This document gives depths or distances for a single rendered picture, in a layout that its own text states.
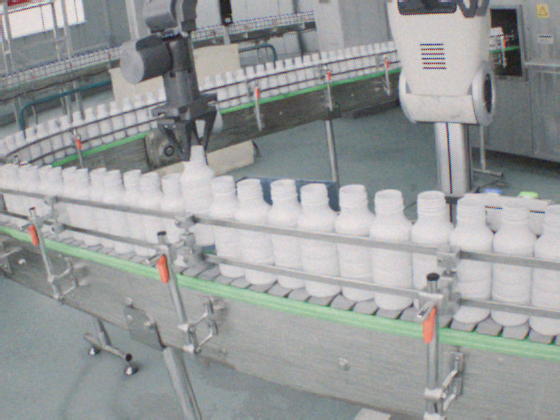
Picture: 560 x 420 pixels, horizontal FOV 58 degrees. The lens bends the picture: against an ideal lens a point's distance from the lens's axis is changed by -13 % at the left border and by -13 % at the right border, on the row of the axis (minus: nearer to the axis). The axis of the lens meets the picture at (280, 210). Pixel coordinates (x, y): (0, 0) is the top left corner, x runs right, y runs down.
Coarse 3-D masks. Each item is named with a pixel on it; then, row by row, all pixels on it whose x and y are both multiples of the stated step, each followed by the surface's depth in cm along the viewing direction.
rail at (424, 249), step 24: (0, 192) 139; (24, 192) 130; (24, 216) 134; (168, 216) 98; (120, 240) 110; (336, 240) 78; (360, 240) 76; (384, 240) 74; (240, 264) 91; (504, 264) 64; (528, 264) 62; (552, 264) 60; (360, 288) 79; (384, 288) 76; (408, 288) 74; (528, 312) 64; (552, 312) 62
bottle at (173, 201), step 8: (168, 176) 101; (176, 176) 101; (168, 184) 98; (176, 184) 98; (168, 192) 98; (176, 192) 98; (168, 200) 99; (176, 200) 98; (168, 208) 98; (176, 208) 98; (184, 208) 99; (168, 224) 100; (168, 232) 101; (176, 232) 100; (184, 232) 100; (176, 240) 100; (184, 248) 101; (200, 248) 103; (176, 264) 102; (184, 264) 102
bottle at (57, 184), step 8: (56, 168) 124; (48, 176) 122; (56, 176) 122; (56, 184) 122; (64, 184) 123; (48, 192) 122; (56, 192) 122; (56, 208) 123; (64, 208) 123; (64, 216) 124; (64, 232) 125
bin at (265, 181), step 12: (240, 180) 169; (264, 180) 167; (276, 180) 165; (300, 180) 160; (312, 180) 157; (264, 192) 169; (300, 192) 161; (336, 192) 154; (336, 204) 154; (204, 360) 124
